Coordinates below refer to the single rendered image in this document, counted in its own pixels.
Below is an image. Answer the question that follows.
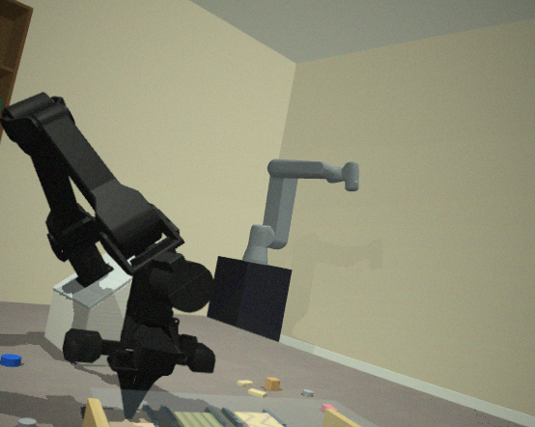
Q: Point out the blue short cylinder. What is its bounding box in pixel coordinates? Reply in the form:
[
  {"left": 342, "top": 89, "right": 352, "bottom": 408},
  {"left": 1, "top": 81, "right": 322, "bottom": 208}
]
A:
[{"left": 0, "top": 354, "right": 21, "bottom": 367}]

